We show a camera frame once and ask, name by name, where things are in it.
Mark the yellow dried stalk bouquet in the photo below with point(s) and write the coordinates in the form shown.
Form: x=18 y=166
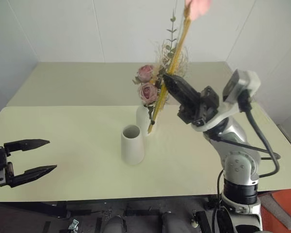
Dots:
x=182 y=40

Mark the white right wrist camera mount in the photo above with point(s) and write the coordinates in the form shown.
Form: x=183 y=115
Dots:
x=251 y=80

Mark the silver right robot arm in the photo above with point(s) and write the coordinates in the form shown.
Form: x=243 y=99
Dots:
x=237 y=167

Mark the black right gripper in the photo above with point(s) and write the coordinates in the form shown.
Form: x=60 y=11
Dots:
x=203 y=106

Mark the person's bare hand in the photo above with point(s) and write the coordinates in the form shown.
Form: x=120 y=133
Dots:
x=198 y=7

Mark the white ceramic vase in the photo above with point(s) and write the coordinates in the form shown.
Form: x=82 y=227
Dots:
x=133 y=148
x=141 y=116

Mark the pink rose bouquet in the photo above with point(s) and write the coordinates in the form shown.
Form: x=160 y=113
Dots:
x=148 y=92

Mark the dark rounded shape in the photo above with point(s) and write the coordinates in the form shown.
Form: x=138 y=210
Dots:
x=115 y=224

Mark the small metal clamp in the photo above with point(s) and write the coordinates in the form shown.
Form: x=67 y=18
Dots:
x=74 y=224

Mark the black table frame bar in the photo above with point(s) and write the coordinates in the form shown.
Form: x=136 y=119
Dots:
x=38 y=206

